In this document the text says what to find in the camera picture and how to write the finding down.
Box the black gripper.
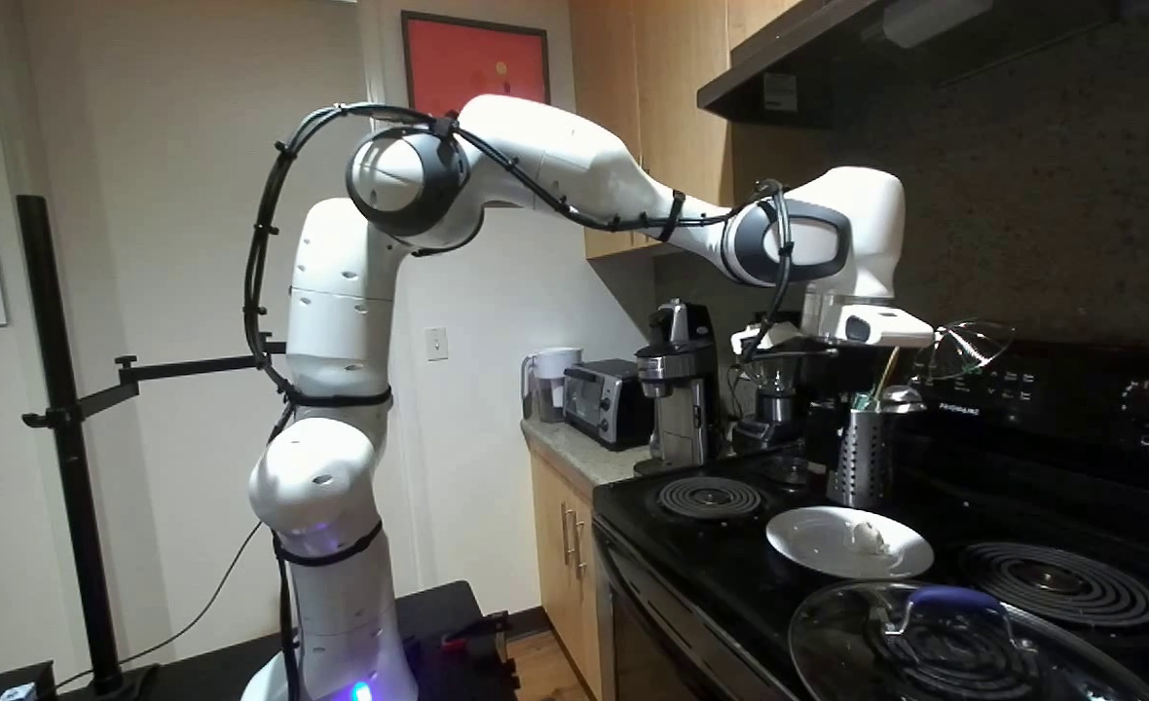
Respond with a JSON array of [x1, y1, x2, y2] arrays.
[[757, 338, 863, 426]]

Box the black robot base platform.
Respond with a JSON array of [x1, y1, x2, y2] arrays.
[[127, 578, 520, 701]]

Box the perforated metal utensil holder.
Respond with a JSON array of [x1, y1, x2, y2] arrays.
[[824, 391, 897, 512]]

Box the stainless steel coffee maker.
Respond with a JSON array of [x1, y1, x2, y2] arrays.
[[631, 296, 722, 477]]

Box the black electric stove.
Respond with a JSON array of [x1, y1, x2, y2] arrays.
[[590, 335, 1149, 701]]

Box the silver toaster oven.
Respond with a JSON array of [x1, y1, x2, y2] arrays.
[[555, 355, 654, 452]]

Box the grey granite countertop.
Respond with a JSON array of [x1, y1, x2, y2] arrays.
[[516, 417, 663, 497]]

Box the white electric kettle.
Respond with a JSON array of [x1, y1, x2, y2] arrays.
[[516, 342, 589, 427]]

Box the wooden lower cabinets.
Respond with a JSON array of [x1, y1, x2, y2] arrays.
[[524, 452, 618, 701]]

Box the wooden cabinets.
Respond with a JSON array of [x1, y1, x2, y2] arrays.
[[563, 0, 802, 260], [524, 452, 618, 701]]

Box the wooden upper cabinets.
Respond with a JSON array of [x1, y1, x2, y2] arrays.
[[563, 0, 802, 260]]

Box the dark range hood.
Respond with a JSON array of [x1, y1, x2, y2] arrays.
[[692, 0, 1129, 131]]

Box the red framed painting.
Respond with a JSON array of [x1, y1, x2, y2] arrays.
[[397, 9, 554, 125]]

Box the metal wire strainer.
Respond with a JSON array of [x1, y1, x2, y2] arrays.
[[925, 318, 1015, 383]]

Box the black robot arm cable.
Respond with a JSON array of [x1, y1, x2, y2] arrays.
[[236, 99, 797, 406]]

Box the black camera stand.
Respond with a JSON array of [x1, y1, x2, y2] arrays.
[[10, 192, 290, 701]]

